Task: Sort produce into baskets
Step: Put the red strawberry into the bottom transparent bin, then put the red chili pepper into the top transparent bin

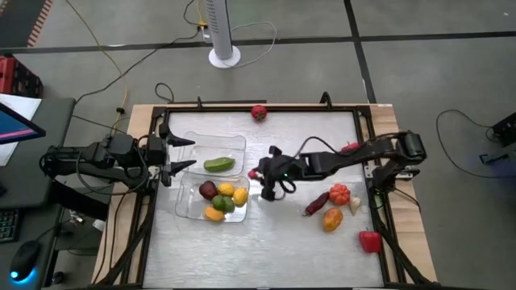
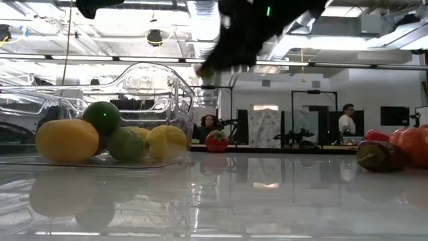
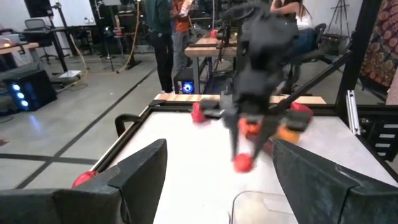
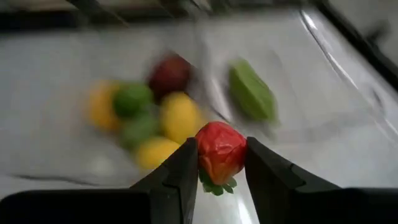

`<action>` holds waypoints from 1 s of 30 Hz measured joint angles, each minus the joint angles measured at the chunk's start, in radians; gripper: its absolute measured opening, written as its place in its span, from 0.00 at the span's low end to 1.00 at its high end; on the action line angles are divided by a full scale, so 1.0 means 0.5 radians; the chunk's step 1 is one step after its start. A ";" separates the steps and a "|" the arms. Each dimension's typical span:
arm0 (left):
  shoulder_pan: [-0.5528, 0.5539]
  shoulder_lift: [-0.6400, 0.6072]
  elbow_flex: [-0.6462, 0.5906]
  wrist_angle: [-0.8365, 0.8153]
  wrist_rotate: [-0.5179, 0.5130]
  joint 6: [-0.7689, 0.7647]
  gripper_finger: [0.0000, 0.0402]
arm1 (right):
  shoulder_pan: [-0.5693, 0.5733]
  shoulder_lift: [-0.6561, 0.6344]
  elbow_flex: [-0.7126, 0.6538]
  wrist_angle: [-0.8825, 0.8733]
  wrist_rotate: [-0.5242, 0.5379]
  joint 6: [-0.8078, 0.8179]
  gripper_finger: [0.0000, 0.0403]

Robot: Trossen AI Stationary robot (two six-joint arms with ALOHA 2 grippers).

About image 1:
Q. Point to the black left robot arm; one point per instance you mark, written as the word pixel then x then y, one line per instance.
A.
pixel 101 157

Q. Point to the dark red apple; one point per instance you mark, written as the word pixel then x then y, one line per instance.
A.
pixel 208 189

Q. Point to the orange yellow bell pepper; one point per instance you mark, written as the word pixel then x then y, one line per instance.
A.
pixel 332 219

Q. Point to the black computer mouse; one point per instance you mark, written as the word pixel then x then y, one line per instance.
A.
pixel 24 259

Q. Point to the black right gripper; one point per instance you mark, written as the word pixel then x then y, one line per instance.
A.
pixel 280 171

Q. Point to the black floor device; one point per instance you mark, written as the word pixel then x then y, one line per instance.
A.
pixel 504 133

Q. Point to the orange tomato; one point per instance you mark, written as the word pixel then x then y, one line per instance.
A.
pixel 339 194

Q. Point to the clear plastic basket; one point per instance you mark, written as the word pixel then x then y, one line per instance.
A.
pixel 225 143
pixel 187 205

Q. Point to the yellow lemon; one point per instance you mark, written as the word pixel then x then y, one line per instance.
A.
pixel 226 189
pixel 240 196

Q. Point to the green cucumber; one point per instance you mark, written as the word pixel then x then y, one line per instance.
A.
pixel 219 164

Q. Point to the power strip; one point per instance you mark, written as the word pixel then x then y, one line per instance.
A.
pixel 202 27

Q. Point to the computer monitor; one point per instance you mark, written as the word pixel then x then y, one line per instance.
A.
pixel 16 127

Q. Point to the white paper sheet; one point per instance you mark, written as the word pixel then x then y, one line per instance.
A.
pixel 22 105

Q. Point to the dark grey desk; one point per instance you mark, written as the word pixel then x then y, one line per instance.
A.
pixel 24 189

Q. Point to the white tower fan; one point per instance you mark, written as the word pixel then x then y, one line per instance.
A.
pixel 219 28

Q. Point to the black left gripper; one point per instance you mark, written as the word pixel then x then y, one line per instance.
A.
pixel 159 153

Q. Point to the green lime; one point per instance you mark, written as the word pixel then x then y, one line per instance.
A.
pixel 218 202
pixel 229 204

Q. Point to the backlit keyboard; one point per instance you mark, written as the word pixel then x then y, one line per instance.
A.
pixel 8 225

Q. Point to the red plastic crate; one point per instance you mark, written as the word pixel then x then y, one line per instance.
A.
pixel 18 76

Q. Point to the red round fruit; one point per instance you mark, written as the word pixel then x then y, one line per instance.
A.
pixel 259 113

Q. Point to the white garlic bulb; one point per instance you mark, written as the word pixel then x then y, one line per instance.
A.
pixel 354 204

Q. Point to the black aluminium table frame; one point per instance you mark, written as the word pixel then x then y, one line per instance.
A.
pixel 302 108

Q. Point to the small red fruit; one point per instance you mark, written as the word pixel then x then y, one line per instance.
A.
pixel 252 174

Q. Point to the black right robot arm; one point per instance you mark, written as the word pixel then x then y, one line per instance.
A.
pixel 363 155

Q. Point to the orange yellow mango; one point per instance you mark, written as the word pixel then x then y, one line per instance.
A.
pixel 214 214

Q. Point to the red bell pepper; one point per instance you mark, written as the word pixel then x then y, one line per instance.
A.
pixel 370 241

